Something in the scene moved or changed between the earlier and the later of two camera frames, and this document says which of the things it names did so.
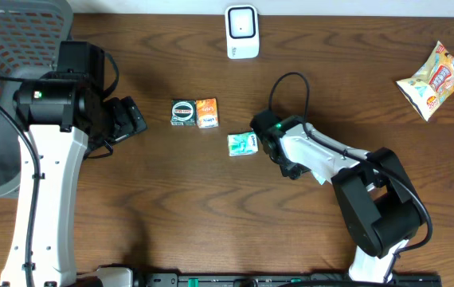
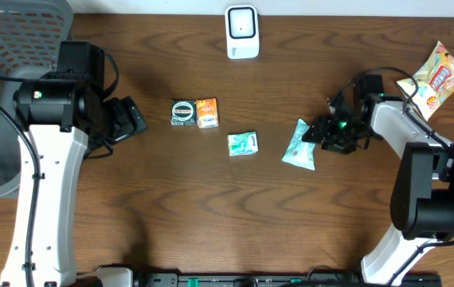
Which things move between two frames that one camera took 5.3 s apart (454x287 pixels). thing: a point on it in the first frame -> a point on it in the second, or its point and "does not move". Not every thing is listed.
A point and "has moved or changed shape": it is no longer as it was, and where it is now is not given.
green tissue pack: (242, 143) does not move
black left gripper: (127, 125) does not move
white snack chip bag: (435, 82) does not move
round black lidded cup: (183, 112) does not move
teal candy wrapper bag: (320, 178) has moved or changed shape
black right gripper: (291, 174) -> (320, 127)
